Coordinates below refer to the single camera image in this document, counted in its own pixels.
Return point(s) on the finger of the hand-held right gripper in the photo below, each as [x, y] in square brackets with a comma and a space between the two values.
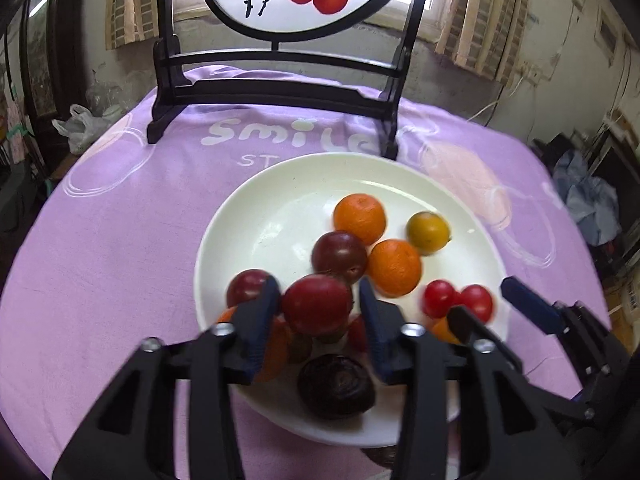
[530, 305]
[464, 324]

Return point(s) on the orange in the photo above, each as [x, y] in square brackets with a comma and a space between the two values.
[395, 266]
[278, 347]
[360, 218]

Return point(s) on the blue grey cloth pile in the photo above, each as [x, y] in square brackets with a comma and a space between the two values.
[590, 200]

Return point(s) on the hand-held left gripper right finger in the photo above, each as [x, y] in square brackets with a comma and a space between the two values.
[374, 340]

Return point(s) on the red cherry tomato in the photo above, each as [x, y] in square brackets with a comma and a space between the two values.
[357, 334]
[477, 302]
[439, 298]

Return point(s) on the dark brown round fruit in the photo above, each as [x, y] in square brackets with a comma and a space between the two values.
[380, 456]

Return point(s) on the yellow-green round fruit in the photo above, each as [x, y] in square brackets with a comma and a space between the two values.
[428, 232]

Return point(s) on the red plum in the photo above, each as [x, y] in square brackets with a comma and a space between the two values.
[247, 286]
[316, 305]

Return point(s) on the purple printed tablecloth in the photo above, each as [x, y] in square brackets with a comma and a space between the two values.
[125, 260]

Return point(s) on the dark ridged round fruit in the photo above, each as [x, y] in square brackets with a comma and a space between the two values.
[336, 386]

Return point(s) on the round painted screen black stand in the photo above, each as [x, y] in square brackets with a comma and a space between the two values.
[300, 15]

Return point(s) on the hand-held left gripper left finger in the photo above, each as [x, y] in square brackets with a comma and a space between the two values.
[261, 332]

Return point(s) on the beige striped curtain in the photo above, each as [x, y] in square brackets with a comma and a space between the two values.
[480, 15]
[135, 5]

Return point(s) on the dark wooden cabinet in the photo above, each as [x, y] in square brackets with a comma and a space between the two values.
[50, 35]

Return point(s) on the small yellow-orange fruit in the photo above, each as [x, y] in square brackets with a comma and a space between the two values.
[441, 331]

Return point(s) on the dark purple plum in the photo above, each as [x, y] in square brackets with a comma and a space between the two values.
[340, 256]

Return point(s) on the white plastic bag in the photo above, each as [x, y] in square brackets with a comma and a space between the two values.
[82, 127]

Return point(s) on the white round plate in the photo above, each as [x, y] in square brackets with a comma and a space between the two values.
[280, 220]

